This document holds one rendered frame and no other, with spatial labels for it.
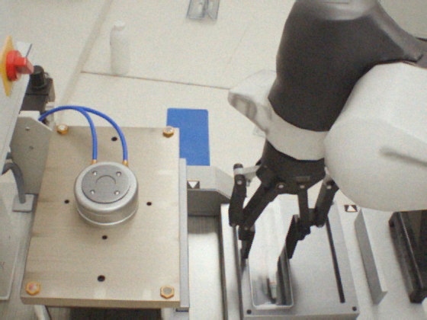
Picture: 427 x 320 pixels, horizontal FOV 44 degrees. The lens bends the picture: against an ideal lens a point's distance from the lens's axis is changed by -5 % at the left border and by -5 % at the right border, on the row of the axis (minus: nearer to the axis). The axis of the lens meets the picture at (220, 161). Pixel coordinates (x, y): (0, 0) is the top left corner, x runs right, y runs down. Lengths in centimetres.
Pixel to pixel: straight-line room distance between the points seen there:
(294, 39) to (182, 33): 110
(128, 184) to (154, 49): 89
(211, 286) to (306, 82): 42
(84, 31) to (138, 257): 97
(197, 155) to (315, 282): 53
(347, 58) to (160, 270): 32
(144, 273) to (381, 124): 33
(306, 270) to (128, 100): 73
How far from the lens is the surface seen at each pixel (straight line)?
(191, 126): 129
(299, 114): 53
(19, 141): 85
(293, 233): 74
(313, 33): 48
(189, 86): 140
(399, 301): 84
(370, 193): 44
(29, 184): 93
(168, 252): 65
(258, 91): 59
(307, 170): 60
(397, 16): 302
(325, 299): 80
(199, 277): 84
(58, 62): 142
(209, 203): 87
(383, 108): 44
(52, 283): 63
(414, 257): 84
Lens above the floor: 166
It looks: 48 degrees down
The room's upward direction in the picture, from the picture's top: 8 degrees clockwise
